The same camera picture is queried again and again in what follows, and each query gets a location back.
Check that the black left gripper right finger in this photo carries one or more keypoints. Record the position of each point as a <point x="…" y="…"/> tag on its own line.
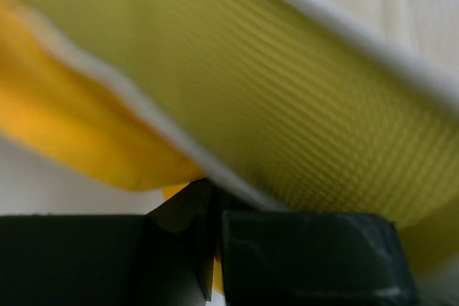
<point x="310" y="258"/>

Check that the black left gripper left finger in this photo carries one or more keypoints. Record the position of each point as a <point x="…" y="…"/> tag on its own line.
<point x="164" y="257"/>

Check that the cream quilted pillow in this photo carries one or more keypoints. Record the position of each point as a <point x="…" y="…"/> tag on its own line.
<point x="329" y="105"/>

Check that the yellow pillowcase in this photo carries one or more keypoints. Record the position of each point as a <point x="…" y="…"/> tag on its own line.
<point x="67" y="144"/>

